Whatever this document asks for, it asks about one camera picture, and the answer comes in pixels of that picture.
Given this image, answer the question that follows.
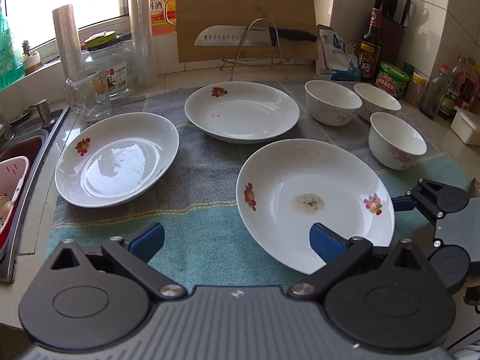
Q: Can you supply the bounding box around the dark red sauce bottle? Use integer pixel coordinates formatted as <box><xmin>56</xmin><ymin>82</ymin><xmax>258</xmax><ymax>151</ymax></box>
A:
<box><xmin>450</xmin><ymin>54</ymin><xmax>472</xmax><ymax>102</ymax></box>

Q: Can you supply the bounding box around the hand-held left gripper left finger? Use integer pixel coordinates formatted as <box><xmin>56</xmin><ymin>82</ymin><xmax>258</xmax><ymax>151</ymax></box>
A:
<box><xmin>50</xmin><ymin>223</ymin><xmax>188</xmax><ymax>301</ymax></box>

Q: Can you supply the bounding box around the glass jar with yellow lid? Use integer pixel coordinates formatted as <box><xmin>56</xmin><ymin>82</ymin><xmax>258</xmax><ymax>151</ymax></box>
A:
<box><xmin>80</xmin><ymin>34</ymin><xmax>136</xmax><ymax>100</ymax></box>

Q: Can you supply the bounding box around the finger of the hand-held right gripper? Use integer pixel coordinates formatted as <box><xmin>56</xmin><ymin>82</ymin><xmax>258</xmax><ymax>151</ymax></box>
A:
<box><xmin>425</xmin><ymin>238</ymin><xmax>445</xmax><ymax>261</ymax></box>
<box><xmin>392</xmin><ymin>179</ymin><xmax>445</xmax><ymax>227</ymax></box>

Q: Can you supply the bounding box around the white plastic container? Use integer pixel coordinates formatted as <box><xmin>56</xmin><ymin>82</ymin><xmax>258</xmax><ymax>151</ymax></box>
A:
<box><xmin>450</xmin><ymin>106</ymin><xmax>480</xmax><ymax>146</ymax></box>

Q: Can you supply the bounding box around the bamboo cutting board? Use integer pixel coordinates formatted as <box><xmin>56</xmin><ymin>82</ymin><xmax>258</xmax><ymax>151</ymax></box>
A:
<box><xmin>175</xmin><ymin>0</ymin><xmax>319</xmax><ymax>64</ymax></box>

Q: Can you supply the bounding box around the metal soap dispenser pump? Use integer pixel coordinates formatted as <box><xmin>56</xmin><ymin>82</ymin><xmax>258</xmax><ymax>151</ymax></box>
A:
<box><xmin>9</xmin><ymin>98</ymin><xmax>57</xmax><ymax>130</ymax></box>

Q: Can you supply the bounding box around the thick plastic wrap roll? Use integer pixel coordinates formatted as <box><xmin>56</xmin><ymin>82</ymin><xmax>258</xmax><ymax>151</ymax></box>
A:
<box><xmin>127</xmin><ymin>0</ymin><xmax>158</xmax><ymax>89</ymax></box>

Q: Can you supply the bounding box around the steel sink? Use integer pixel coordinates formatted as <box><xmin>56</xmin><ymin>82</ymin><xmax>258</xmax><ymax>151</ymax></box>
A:
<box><xmin>0</xmin><ymin>105</ymin><xmax>70</xmax><ymax>282</ymax></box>

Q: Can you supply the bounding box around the small yellow lidded jar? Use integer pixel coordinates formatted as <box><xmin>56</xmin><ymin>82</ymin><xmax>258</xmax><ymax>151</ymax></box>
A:
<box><xmin>404</xmin><ymin>72</ymin><xmax>428</xmax><ymax>106</ymax></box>

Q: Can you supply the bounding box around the green detergent bottle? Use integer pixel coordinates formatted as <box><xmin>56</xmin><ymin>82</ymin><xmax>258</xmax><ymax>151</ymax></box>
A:
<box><xmin>0</xmin><ymin>4</ymin><xmax>25</xmax><ymax>91</ymax></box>

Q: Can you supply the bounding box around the thin plastic wrap roll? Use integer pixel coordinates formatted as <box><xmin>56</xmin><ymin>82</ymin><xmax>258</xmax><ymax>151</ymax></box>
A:
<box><xmin>52</xmin><ymin>4</ymin><xmax>85</xmax><ymax>83</ymax></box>

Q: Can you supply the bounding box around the metal wire rack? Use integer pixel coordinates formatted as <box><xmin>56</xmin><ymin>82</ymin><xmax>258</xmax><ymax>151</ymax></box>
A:
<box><xmin>220</xmin><ymin>18</ymin><xmax>301</xmax><ymax>82</ymax></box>

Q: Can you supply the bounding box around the white floral bowl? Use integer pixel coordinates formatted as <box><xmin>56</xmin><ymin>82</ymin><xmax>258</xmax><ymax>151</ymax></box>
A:
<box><xmin>368</xmin><ymin>112</ymin><xmax>428</xmax><ymax>170</ymax></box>
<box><xmin>304</xmin><ymin>80</ymin><xmax>363</xmax><ymax>126</ymax></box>
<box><xmin>354</xmin><ymin>83</ymin><xmax>403</xmax><ymax>122</ymax></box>

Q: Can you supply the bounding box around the white seasoning packet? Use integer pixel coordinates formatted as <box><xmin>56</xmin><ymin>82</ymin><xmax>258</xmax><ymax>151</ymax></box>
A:
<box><xmin>316</xmin><ymin>24</ymin><xmax>344</xmax><ymax>76</ymax></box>

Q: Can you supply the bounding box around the grey and teal checked towel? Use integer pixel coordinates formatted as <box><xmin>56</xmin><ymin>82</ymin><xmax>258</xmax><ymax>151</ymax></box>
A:
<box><xmin>49</xmin><ymin>80</ymin><xmax>473</xmax><ymax>289</ymax></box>

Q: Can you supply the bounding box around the red capped glass bottle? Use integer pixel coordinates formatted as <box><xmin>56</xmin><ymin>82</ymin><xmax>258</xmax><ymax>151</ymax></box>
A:
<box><xmin>419</xmin><ymin>64</ymin><xmax>449</xmax><ymax>119</ymax></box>

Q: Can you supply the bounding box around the black handled kitchen knife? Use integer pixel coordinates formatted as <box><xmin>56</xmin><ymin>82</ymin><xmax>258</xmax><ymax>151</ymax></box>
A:
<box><xmin>194</xmin><ymin>24</ymin><xmax>318</xmax><ymax>47</ymax></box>

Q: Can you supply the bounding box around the yellow oil bottle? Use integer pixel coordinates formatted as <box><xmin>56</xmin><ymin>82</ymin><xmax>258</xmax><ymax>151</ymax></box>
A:
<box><xmin>469</xmin><ymin>60</ymin><xmax>480</xmax><ymax>107</ymax></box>

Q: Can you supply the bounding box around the pink plastic basket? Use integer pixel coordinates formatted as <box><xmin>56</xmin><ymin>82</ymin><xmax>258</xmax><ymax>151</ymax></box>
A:
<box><xmin>0</xmin><ymin>156</ymin><xmax>30</xmax><ymax>248</ymax></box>

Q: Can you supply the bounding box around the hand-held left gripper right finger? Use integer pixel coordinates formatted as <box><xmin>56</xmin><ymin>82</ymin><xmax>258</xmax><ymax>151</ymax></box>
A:
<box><xmin>289</xmin><ymin>223</ymin><xmax>432</xmax><ymax>298</ymax></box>

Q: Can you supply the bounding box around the dark knife block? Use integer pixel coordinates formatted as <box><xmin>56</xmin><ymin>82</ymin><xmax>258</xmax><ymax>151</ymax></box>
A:
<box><xmin>379</xmin><ymin>17</ymin><xmax>407</xmax><ymax>65</ymax></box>

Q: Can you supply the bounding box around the small potted plant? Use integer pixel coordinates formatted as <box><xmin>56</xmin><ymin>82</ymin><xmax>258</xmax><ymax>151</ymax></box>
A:
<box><xmin>20</xmin><ymin>39</ymin><xmax>42</xmax><ymax>76</ymax></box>

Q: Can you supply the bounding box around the white stained fruit print plate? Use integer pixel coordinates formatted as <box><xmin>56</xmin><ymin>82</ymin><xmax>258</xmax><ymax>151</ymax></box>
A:
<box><xmin>236</xmin><ymin>139</ymin><xmax>396</xmax><ymax>275</ymax></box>

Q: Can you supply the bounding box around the green label sauce bottle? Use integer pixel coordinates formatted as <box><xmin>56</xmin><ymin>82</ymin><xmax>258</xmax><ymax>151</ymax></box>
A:
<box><xmin>439</xmin><ymin>93</ymin><xmax>460</xmax><ymax>121</ymax></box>

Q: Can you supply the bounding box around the dark vinegar bottle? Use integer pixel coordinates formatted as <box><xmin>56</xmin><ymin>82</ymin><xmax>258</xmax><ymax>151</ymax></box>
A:
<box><xmin>360</xmin><ymin>7</ymin><xmax>382</xmax><ymax>85</ymax></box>

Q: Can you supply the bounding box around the orange label cooking wine bottle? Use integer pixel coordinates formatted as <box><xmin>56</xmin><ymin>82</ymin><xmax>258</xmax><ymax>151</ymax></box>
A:
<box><xmin>149</xmin><ymin>0</ymin><xmax>177</xmax><ymax>37</ymax></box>

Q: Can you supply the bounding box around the glass mug with print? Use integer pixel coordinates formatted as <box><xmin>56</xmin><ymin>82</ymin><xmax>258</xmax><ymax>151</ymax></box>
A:
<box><xmin>65</xmin><ymin>69</ymin><xmax>113</xmax><ymax>124</ymax></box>

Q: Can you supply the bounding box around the green lidded sauce jar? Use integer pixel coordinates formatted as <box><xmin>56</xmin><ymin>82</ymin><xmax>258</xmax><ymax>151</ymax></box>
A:
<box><xmin>375</xmin><ymin>62</ymin><xmax>410</xmax><ymax>99</ymax></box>

